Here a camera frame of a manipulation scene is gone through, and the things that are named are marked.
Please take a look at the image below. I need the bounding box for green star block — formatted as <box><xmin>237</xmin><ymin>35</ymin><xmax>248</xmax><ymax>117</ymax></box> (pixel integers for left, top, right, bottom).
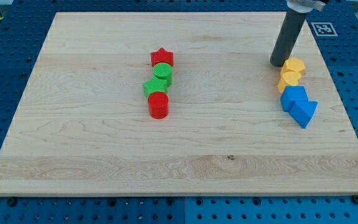
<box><xmin>142</xmin><ymin>77</ymin><xmax>168</xmax><ymax>98</ymax></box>

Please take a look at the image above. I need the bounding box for red star block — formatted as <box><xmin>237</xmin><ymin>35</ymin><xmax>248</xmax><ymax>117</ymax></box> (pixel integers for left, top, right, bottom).
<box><xmin>150</xmin><ymin>47</ymin><xmax>174</xmax><ymax>67</ymax></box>

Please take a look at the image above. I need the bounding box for red cylinder block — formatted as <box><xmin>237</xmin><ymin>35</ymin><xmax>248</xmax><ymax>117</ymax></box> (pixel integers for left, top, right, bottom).
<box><xmin>147</xmin><ymin>91</ymin><xmax>169</xmax><ymax>119</ymax></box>

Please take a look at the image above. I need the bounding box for green cylinder block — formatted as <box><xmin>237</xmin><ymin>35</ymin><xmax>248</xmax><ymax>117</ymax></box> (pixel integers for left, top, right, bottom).
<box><xmin>153</xmin><ymin>62</ymin><xmax>173</xmax><ymax>86</ymax></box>

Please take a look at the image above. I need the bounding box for wooden board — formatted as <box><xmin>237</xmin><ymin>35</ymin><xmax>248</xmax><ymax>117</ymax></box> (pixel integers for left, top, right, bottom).
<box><xmin>0</xmin><ymin>12</ymin><xmax>358</xmax><ymax>197</ymax></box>

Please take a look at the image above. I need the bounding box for blue square block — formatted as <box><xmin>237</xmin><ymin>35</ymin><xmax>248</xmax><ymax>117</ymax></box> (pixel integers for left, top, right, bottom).
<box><xmin>280</xmin><ymin>85</ymin><xmax>308</xmax><ymax>112</ymax></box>

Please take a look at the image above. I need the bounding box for yellow heart block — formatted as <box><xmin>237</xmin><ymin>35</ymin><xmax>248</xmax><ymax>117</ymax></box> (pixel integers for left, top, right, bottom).
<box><xmin>277</xmin><ymin>72</ymin><xmax>302</xmax><ymax>93</ymax></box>

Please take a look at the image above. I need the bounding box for blue triangle block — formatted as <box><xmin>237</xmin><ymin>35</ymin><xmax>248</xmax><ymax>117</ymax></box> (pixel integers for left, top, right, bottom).
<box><xmin>289</xmin><ymin>101</ymin><xmax>318</xmax><ymax>129</ymax></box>

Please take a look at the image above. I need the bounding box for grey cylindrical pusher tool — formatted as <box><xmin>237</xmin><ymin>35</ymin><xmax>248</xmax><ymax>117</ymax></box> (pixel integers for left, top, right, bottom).
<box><xmin>270</xmin><ymin>9</ymin><xmax>308</xmax><ymax>67</ymax></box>

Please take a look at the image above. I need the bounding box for white fiducial marker tag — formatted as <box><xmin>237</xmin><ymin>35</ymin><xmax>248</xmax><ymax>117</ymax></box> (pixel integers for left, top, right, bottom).
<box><xmin>311</xmin><ymin>22</ymin><xmax>337</xmax><ymax>37</ymax></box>

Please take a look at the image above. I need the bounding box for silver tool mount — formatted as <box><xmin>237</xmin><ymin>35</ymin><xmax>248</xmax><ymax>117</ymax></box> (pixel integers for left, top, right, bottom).
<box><xmin>287</xmin><ymin>0</ymin><xmax>327</xmax><ymax>13</ymax></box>

